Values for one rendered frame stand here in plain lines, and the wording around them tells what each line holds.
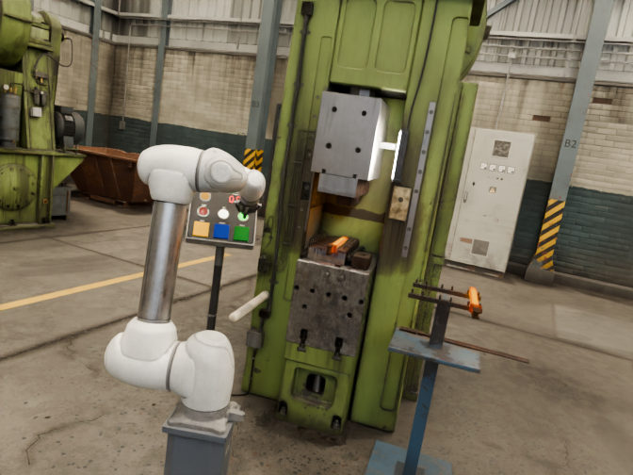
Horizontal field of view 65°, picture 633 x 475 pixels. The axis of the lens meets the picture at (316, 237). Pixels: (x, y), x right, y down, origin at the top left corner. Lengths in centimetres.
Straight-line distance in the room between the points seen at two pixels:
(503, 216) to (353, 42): 537
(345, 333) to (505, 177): 545
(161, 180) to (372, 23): 156
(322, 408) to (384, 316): 59
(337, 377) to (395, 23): 182
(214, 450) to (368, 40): 202
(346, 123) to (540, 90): 612
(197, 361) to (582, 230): 732
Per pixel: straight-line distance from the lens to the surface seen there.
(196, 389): 162
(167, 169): 158
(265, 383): 308
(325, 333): 264
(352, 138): 254
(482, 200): 776
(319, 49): 278
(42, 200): 700
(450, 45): 270
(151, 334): 162
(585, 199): 837
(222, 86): 1030
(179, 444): 171
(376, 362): 286
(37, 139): 691
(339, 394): 276
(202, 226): 255
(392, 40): 273
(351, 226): 304
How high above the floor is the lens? 150
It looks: 10 degrees down
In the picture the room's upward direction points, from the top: 9 degrees clockwise
